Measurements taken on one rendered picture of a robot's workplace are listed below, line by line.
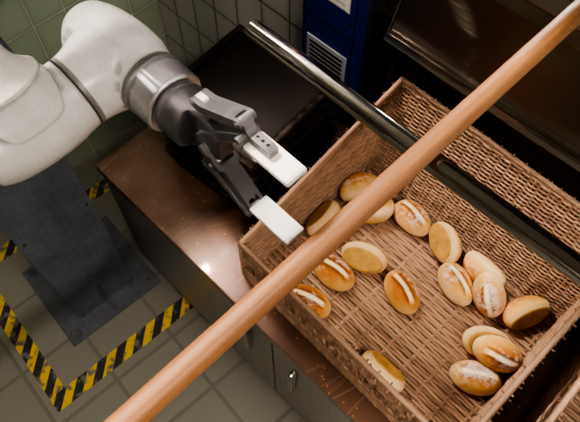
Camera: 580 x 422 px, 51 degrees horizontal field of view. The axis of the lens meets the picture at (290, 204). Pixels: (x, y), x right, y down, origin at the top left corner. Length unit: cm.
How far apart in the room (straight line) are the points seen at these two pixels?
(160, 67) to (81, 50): 11
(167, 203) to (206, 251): 16
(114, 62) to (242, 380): 124
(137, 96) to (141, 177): 73
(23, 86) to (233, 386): 127
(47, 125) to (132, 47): 14
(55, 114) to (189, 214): 68
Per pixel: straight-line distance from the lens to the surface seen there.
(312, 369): 127
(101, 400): 193
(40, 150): 81
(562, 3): 105
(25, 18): 187
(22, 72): 79
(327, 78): 85
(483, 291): 129
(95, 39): 83
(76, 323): 201
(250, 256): 119
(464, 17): 118
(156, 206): 145
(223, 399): 186
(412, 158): 74
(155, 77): 78
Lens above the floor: 181
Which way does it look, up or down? 60 degrees down
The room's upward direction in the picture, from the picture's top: straight up
